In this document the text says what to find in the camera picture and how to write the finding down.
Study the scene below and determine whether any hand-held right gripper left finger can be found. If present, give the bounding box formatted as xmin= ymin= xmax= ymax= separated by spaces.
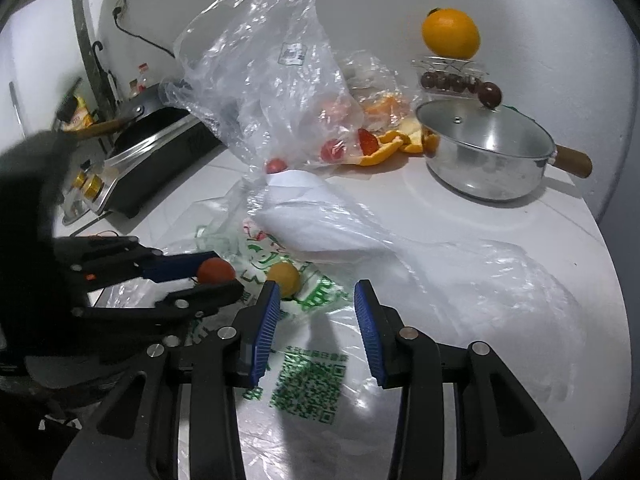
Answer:
xmin=52 ymin=280 xmax=282 ymax=480

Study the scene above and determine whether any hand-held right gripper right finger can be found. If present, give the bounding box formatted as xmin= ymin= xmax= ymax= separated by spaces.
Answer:
xmin=353 ymin=280 xmax=583 ymax=480

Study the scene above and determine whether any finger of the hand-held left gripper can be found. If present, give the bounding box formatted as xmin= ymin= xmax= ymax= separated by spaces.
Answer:
xmin=52 ymin=235 xmax=223 ymax=292
xmin=72 ymin=280 xmax=246 ymax=334

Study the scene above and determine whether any yellow cherry tomato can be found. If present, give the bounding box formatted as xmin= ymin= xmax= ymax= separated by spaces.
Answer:
xmin=266 ymin=261 xmax=302 ymax=300

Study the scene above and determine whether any green printed plastic bag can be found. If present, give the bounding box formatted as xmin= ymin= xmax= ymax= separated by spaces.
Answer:
xmin=92 ymin=170 xmax=601 ymax=480

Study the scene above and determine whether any silver induction cooker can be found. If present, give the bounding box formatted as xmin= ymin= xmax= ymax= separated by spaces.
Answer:
xmin=62 ymin=107 xmax=223 ymax=221

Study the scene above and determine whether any yellow oil bottle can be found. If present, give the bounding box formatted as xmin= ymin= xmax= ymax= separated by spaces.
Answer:
xmin=65 ymin=94 xmax=96 ymax=130

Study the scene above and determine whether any orange peel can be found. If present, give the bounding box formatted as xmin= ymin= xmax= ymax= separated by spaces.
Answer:
xmin=345 ymin=117 xmax=436 ymax=167

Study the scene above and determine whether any black umbrella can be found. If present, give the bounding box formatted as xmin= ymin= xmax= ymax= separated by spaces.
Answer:
xmin=91 ymin=40 xmax=118 ymax=111

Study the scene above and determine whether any large clear plastic bag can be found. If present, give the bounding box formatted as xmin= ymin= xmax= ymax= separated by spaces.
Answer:
xmin=159 ymin=0 xmax=368 ymax=181

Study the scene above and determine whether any grey vertical pipe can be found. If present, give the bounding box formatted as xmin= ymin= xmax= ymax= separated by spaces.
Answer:
xmin=70 ymin=0 xmax=101 ymax=106

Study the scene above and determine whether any steel pot lid brown knob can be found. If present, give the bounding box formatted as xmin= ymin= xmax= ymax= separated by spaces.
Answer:
xmin=416 ymin=81 xmax=555 ymax=158

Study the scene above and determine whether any small clear plastic bag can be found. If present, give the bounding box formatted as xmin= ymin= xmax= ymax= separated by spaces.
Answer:
xmin=340 ymin=50 xmax=423 ymax=126

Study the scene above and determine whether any clear box of dark fruit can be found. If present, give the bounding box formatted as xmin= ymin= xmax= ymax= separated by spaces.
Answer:
xmin=412 ymin=57 xmax=488 ymax=96

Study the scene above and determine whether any large orange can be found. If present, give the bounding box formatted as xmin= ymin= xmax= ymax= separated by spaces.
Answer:
xmin=421 ymin=7 xmax=481 ymax=60

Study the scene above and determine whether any black wok wooden handle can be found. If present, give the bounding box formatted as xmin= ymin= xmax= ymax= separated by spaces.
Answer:
xmin=65 ymin=89 xmax=168 ymax=138

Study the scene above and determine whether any steel pot wooden handle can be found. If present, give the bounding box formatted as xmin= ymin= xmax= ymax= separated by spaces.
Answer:
xmin=425 ymin=130 xmax=593 ymax=202

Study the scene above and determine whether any black cooker cable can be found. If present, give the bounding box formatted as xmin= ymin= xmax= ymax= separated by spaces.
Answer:
xmin=115 ymin=15 xmax=176 ymax=58

